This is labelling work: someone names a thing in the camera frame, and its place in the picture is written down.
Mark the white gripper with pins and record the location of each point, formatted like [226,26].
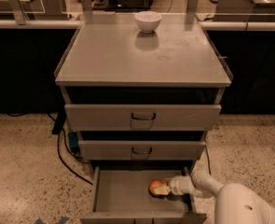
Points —
[176,185]

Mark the orange fruit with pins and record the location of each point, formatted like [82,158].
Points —
[152,187]

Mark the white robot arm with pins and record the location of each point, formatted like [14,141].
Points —
[234,203]

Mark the open bottom steel drawer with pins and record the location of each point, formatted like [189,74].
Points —
[121,196]

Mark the middle steel drawer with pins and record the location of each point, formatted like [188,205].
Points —
[141,150]

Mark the steel drawer cabinet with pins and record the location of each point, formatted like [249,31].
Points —
[112,62]

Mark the top steel drawer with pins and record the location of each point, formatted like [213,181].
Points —
[142,117]

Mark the blue power box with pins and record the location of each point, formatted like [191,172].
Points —
[73,142]

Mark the white ceramic bowl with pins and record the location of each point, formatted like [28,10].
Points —
[148,21]

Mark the white counter rail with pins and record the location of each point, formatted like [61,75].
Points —
[206,25]

